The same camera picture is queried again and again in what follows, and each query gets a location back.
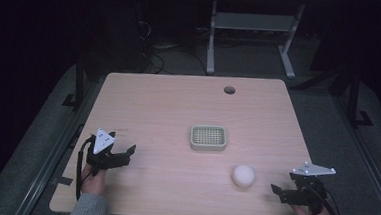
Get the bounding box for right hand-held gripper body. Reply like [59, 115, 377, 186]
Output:
[286, 161, 337, 215]

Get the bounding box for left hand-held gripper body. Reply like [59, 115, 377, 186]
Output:
[83, 126, 125, 178]

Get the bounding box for round white soap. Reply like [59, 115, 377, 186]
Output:
[230, 163, 257, 190]

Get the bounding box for green slatted soap dish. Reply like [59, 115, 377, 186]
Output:
[188, 124, 228, 153]

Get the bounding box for person's left hand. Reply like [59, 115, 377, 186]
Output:
[79, 163, 109, 197]

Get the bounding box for grey tape strip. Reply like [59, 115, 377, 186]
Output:
[50, 175, 74, 187]

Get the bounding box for black metal stand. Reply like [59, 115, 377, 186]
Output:
[343, 65, 378, 129]
[61, 58, 89, 111]

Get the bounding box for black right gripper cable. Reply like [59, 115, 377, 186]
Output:
[316, 186, 349, 215]

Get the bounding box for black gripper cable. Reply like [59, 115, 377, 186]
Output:
[74, 134, 97, 203]
[316, 186, 349, 215]

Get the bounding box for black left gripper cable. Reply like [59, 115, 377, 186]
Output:
[74, 134, 97, 203]

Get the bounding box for black floor cables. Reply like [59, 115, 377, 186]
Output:
[136, 18, 212, 78]

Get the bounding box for grey metal table frame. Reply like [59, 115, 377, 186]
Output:
[205, 0, 307, 81]

